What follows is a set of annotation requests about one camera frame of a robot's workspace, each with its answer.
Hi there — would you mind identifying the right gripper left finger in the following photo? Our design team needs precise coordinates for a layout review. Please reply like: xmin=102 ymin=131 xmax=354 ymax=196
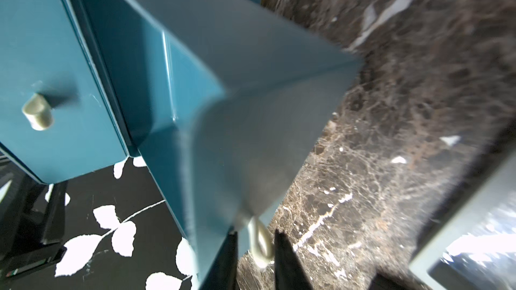
xmin=203 ymin=232 xmax=239 ymax=290

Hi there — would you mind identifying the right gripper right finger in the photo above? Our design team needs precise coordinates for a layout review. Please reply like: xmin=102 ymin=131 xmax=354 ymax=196
xmin=274 ymin=230 xmax=313 ymax=290

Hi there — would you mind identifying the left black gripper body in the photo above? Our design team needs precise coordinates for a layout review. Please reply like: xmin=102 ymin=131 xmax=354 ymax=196
xmin=1 ymin=161 xmax=68 ymax=280

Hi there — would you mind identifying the large grey brooch box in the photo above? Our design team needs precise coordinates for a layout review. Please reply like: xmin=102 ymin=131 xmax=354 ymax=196
xmin=409 ymin=150 xmax=515 ymax=289

